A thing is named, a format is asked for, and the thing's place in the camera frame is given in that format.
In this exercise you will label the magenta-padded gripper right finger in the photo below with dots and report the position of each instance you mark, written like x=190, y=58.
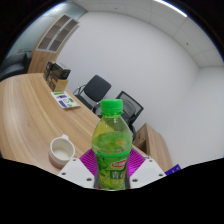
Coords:
x=148, y=171

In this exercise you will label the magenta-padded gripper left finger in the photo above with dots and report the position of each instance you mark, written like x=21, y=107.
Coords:
x=75, y=171

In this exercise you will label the green drink bottle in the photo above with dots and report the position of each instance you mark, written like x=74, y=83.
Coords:
x=111, y=143

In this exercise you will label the white and brown cup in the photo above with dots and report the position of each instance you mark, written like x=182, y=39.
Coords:
x=61, y=151

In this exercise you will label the purple standing pouch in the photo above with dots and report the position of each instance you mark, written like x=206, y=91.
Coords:
x=173, y=170

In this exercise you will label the grey mesh-backed office chair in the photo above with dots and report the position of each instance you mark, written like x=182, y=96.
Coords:
x=131, y=108

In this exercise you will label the printed leaflet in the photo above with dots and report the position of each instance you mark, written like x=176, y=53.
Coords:
x=65, y=100

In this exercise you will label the black office chair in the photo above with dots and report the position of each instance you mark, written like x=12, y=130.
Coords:
x=96, y=87

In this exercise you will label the dark brown box stack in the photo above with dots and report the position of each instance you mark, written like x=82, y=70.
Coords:
x=58, y=75

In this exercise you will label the wooden shelf unit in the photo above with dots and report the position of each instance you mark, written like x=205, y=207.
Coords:
x=43, y=56

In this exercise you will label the dark sofa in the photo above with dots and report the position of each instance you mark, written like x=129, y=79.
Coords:
x=13, y=63

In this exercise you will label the long ceiling light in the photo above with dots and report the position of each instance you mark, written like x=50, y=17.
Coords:
x=171, y=7

